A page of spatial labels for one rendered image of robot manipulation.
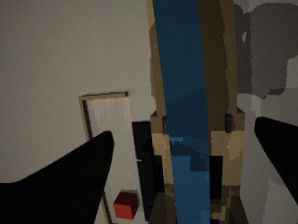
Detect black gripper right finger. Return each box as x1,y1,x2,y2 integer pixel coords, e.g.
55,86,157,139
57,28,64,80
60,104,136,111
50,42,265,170
254,117,298,205

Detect dark red cube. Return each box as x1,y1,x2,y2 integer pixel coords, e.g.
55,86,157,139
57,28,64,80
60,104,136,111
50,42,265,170
113,192,138,220

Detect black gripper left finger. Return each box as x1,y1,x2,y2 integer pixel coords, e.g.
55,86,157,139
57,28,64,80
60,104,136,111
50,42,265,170
0,131,114,224

